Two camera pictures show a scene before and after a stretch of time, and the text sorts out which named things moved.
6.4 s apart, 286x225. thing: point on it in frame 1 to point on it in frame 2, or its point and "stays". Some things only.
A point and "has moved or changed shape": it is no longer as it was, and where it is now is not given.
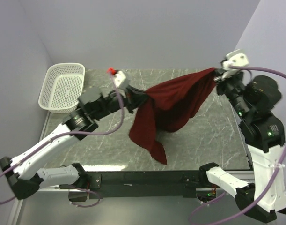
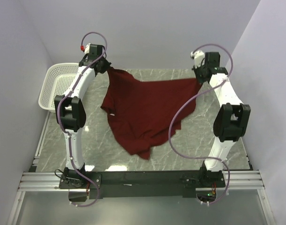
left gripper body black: x=129 y=101 to x=105 y=64
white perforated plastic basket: x=63 y=85 stays
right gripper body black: x=233 y=86 to x=199 y=72
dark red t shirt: x=169 y=107 has moved or changed shape
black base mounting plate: x=133 y=184 stays
